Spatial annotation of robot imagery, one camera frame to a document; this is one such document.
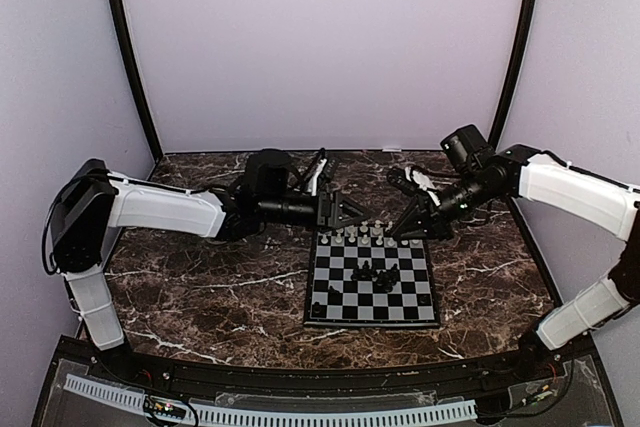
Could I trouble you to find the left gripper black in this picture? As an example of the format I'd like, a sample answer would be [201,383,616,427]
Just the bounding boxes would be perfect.
[259,189,372,233]

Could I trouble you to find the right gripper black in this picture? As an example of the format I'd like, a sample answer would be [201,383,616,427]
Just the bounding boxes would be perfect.
[393,169,500,240]

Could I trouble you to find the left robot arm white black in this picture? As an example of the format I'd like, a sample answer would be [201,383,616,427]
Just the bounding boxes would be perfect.
[41,149,370,383]

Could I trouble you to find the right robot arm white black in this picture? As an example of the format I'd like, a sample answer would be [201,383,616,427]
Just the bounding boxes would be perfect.
[387,125,639,381]

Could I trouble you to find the pile of black chess pieces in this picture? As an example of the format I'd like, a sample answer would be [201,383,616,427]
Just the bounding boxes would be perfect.
[351,261,400,293]

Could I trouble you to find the black and white chessboard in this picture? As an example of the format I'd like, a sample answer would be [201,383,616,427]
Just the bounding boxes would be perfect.
[304,224,440,329]

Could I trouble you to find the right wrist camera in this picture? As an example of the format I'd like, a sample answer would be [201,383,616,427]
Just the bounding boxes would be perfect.
[386,167,437,196]

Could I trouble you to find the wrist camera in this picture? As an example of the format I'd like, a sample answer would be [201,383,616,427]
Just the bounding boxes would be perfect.
[386,167,437,196]
[298,148,338,196]

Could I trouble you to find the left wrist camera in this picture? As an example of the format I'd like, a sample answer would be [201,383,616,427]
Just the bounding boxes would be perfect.
[298,148,338,196]

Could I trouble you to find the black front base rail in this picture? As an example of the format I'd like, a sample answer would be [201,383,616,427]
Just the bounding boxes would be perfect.
[32,337,622,426]

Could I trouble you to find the white perforated cable duct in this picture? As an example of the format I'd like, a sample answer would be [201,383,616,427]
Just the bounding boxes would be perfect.
[63,374,477,426]

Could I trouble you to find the black corner frame post left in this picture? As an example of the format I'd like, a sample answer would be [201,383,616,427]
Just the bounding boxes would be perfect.
[108,0,164,163]

